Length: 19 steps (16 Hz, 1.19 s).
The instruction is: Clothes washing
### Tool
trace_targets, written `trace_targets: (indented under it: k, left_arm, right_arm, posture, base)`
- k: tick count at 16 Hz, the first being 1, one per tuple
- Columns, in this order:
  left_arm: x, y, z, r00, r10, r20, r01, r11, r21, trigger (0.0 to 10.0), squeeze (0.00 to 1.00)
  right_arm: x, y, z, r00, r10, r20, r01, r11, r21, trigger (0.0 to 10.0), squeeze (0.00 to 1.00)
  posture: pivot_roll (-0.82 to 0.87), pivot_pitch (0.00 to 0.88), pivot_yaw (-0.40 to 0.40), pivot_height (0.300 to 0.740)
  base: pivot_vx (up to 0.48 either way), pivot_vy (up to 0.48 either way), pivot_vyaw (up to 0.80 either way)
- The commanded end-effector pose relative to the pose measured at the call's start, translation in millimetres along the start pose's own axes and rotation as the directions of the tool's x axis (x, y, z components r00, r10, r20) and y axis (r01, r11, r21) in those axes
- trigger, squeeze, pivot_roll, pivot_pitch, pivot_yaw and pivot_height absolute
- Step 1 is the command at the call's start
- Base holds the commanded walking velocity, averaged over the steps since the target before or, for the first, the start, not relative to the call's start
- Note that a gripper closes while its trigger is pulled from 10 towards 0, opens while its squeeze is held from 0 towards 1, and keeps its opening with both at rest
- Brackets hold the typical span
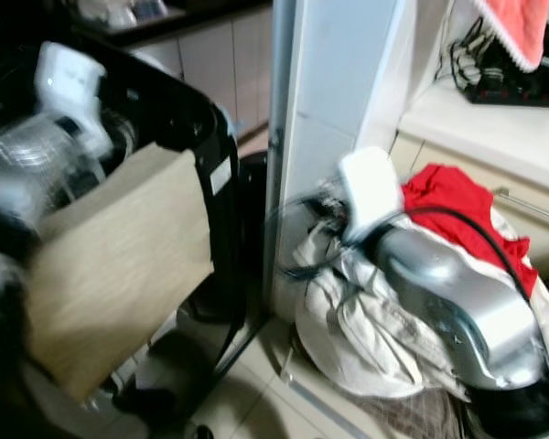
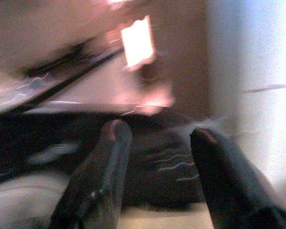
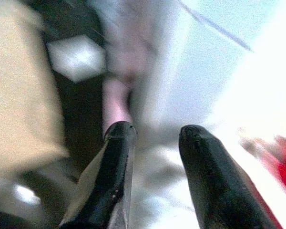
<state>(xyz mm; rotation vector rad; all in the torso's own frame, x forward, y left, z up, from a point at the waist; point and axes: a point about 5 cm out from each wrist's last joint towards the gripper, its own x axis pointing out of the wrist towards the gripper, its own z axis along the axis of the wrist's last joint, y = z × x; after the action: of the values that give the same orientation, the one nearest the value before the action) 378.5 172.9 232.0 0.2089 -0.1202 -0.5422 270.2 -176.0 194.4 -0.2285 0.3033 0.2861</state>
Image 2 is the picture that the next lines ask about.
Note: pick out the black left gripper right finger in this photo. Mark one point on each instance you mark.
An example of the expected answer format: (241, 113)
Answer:
(226, 181)

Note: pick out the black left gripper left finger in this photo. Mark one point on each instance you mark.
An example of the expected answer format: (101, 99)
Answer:
(102, 176)

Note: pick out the black garment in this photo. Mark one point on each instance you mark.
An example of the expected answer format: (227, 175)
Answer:
(50, 140)

